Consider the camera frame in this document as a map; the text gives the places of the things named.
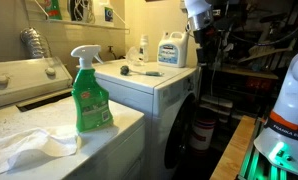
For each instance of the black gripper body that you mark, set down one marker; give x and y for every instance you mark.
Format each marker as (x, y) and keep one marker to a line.
(204, 36)

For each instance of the white and green brush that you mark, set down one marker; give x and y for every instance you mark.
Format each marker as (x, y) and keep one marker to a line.
(145, 72)

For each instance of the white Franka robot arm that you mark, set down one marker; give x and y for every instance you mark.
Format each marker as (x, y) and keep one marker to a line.
(289, 110)

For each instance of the white front-load washing machine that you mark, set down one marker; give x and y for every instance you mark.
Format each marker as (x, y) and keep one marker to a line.
(155, 100)

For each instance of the large white detergent jug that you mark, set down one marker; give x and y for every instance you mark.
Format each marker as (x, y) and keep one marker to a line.
(171, 51)

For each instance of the cluttered dark storage shelf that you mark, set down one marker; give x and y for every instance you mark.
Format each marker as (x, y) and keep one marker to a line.
(255, 66)

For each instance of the white plastic storage boxes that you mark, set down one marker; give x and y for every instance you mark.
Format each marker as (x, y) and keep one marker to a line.
(216, 104)

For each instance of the small clear plastic bottle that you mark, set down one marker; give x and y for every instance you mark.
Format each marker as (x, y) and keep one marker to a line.
(143, 48)

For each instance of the clear plastic bag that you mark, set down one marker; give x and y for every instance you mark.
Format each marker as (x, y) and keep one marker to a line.
(133, 56)

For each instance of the red and white bucket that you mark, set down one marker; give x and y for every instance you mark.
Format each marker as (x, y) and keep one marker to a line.
(202, 135)

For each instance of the wooden table board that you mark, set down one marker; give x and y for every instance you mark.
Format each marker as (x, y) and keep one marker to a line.
(234, 151)

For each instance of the white container with label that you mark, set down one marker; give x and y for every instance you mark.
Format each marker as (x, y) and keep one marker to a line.
(104, 13)

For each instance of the green spray bottle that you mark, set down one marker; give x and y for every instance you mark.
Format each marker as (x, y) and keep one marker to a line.
(90, 106)

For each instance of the green detergent box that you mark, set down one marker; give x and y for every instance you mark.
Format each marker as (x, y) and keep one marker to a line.
(53, 8)

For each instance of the white dryer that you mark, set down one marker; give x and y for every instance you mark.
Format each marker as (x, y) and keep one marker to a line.
(55, 126)

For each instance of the white cloth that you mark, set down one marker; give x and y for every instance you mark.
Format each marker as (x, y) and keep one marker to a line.
(32, 148)

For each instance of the wall water valve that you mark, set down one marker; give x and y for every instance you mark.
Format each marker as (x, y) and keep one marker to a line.
(111, 51)

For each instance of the silver flexible vent duct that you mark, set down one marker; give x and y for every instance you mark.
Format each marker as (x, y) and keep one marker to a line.
(35, 43)

